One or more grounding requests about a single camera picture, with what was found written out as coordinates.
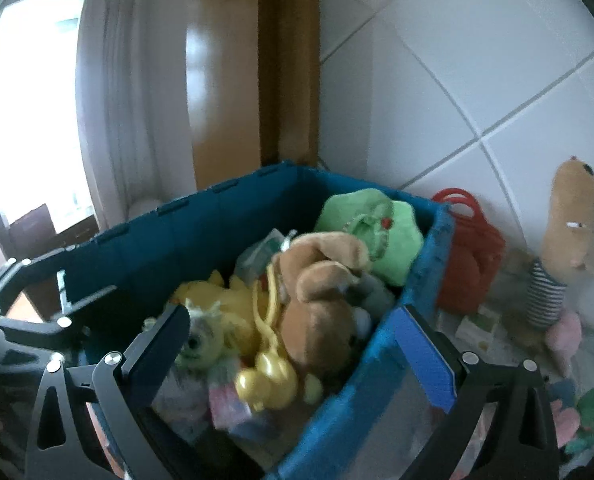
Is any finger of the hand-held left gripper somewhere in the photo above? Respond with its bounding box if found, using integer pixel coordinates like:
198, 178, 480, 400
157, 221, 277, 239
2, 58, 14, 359
0, 317, 90, 351
0, 242, 118, 306

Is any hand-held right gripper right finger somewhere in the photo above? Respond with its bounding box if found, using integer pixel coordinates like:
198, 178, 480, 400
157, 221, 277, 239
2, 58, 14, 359
392, 305, 562, 480

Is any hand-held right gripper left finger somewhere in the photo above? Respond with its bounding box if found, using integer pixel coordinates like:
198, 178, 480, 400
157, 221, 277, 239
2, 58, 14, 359
26, 303, 192, 480

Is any small green monster plush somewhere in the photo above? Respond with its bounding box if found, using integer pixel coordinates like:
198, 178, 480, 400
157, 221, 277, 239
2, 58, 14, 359
144, 300, 232, 371

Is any yellow plastic toy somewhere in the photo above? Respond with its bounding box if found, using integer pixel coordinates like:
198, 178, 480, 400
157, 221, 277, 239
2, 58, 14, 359
234, 260, 300, 411

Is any brown bear plush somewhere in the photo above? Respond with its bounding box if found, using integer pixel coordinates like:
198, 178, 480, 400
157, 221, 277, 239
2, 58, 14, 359
277, 260, 378, 376

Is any blue plastic storage crate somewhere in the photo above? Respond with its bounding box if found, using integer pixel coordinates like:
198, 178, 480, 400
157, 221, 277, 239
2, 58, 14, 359
57, 160, 458, 480

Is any light green frog plush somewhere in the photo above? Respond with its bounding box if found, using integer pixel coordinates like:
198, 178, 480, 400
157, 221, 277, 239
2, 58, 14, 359
314, 188, 425, 288

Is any white green tissue pack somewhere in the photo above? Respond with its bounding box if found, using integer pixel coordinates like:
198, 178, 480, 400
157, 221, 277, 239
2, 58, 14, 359
234, 230, 298, 281

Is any red handbag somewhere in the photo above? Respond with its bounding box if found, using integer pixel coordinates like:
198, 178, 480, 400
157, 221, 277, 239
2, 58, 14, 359
431, 187, 506, 316

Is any bright window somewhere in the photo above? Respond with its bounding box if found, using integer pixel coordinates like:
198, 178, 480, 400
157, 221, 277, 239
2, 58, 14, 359
0, 0, 98, 241

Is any pink pig plush blue shirt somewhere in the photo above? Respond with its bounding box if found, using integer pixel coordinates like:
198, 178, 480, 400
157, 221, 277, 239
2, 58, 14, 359
549, 380, 582, 441

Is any white curtain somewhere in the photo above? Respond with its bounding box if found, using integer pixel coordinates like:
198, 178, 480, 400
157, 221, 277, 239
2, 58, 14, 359
77, 0, 198, 241

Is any tall brown striped-shirt plush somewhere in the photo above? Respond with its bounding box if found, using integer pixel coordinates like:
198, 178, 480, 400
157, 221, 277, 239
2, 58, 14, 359
524, 156, 594, 331

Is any wooden door frame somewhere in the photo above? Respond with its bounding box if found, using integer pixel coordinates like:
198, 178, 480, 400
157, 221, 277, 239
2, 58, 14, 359
187, 0, 322, 191

